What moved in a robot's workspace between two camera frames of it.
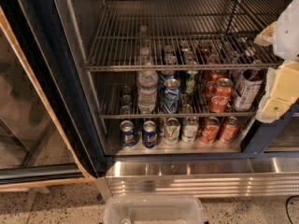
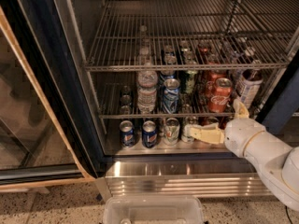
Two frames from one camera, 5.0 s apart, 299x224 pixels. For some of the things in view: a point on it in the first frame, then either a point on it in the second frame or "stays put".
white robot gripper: (289, 35) to (239, 136)
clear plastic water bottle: (147, 83) stays put
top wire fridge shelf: (153, 34) stays put
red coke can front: (220, 102) stays put
